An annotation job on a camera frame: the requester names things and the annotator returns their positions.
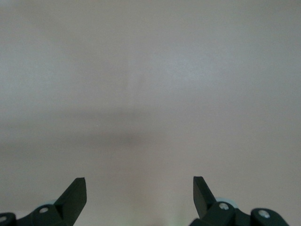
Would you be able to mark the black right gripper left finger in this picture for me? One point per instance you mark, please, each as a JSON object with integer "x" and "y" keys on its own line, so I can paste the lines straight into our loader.
{"x": 73, "y": 200}

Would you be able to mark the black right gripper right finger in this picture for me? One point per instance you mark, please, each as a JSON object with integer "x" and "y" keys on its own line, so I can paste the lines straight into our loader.
{"x": 203, "y": 200}

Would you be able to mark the brown table cover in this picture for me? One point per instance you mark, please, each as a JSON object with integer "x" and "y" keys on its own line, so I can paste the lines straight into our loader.
{"x": 150, "y": 82}

